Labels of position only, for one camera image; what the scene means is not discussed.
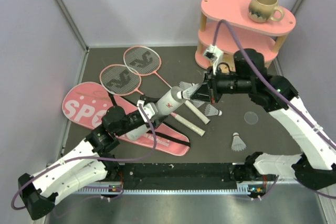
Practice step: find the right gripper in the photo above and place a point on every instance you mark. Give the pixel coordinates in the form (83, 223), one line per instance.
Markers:
(206, 92)

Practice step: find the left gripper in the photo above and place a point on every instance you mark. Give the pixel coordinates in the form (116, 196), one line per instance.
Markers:
(155, 124)

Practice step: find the shuttlecock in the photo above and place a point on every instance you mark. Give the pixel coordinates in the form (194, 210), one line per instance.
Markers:
(185, 85)
(197, 103)
(210, 110)
(185, 94)

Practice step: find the white shuttlecock tube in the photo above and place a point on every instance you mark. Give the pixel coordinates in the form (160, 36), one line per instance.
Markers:
(170, 104)

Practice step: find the clear plastic tube lid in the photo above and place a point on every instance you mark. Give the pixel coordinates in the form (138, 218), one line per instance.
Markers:
(251, 118)

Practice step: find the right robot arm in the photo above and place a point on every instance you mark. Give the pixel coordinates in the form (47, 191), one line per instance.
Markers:
(314, 167)

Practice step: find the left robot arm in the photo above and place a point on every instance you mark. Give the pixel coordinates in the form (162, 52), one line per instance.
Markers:
(90, 160)

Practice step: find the lower pink badminton racket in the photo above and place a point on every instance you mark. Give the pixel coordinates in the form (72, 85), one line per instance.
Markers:
(118, 80)

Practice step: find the pink badminton racket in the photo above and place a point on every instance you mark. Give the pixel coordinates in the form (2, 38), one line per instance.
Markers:
(118, 80)
(143, 61)

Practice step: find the upper pink badminton racket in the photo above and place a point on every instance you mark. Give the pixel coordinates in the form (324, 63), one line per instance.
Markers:
(143, 61)

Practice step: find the decorated round plate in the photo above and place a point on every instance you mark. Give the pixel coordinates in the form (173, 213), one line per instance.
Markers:
(226, 68)

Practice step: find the shuttlecock front alone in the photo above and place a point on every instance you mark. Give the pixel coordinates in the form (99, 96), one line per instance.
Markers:
(237, 143)

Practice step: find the pink racket bag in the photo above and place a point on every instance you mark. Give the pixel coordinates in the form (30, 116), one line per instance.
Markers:
(86, 103)

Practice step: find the pink three-tier shelf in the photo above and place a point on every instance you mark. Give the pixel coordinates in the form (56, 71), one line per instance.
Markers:
(266, 38)

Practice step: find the beige ceramic mug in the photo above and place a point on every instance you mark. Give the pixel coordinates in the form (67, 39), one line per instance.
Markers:
(261, 11)

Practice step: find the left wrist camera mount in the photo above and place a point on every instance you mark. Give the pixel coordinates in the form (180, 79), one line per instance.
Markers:
(147, 111)

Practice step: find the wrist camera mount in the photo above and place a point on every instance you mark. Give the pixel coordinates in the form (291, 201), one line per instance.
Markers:
(215, 55)
(147, 111)

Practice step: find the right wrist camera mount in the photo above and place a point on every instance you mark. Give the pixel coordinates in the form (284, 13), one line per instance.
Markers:
(215, 55)

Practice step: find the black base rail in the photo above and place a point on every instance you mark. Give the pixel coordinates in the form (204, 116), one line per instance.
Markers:
(182, 179)

